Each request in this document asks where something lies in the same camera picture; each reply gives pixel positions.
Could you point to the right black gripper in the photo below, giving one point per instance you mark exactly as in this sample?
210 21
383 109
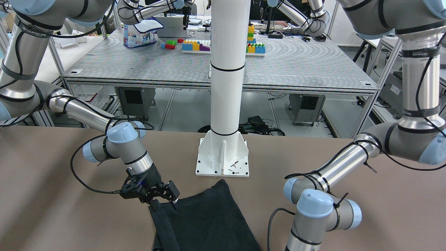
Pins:
152 177

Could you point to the black t-shirt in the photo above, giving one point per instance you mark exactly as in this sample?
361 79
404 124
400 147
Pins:
208 221

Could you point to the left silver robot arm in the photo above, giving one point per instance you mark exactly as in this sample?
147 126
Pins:
419 135

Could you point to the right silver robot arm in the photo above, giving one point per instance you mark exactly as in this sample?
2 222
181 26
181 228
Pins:
21 94

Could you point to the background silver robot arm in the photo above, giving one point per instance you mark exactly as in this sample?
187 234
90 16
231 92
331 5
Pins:
131 13

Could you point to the blue white plastic bag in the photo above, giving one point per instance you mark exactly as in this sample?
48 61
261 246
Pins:
142 33

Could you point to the grey laptop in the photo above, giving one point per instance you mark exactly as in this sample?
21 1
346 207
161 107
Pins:
173 27

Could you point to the colourful toy block set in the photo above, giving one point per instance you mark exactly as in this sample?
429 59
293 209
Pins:
204 46

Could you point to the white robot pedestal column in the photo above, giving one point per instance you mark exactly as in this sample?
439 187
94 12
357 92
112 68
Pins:
223 151

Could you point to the aluminium frame work table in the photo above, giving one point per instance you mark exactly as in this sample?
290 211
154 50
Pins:
289 66

